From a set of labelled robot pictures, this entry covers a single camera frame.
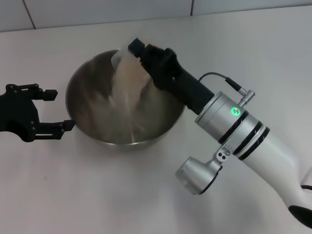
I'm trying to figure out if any stainless steel mixing bowl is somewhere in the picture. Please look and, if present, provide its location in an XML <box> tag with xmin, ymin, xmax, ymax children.
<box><xmin>65</xmin><ymin>48</ymin><xmax>187</xmax><ymax>153</ymax></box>

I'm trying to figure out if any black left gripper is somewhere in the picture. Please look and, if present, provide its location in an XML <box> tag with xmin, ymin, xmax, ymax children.
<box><xmin>0</xmin><ymin>83</ymin><xmax>77</xmax><ymax>142</ymax></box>

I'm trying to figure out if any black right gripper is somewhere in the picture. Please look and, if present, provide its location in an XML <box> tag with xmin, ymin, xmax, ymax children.
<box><xmin>128</xmin><ymin>38</ymin><xmax>215</xmax><ymax>115</ymax></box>

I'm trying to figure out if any right gripper cable with plug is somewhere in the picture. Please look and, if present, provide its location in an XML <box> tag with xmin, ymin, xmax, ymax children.
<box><xmin>198</xmin><ymin>72</ymin><xmax>255</xmax><ymax>108</ymax></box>

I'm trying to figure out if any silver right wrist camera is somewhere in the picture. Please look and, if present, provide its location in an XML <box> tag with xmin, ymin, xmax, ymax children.
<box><xmin>175</xmin><ymin>145</ymin><xmax>233</xmax><ymax>195</ymax></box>

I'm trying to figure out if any clear plastic cup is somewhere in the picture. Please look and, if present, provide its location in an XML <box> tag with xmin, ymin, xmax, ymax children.
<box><xmin>111</xmin><ymin>47</ymin><xmax>153</xmax><ymax>98</ymax></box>

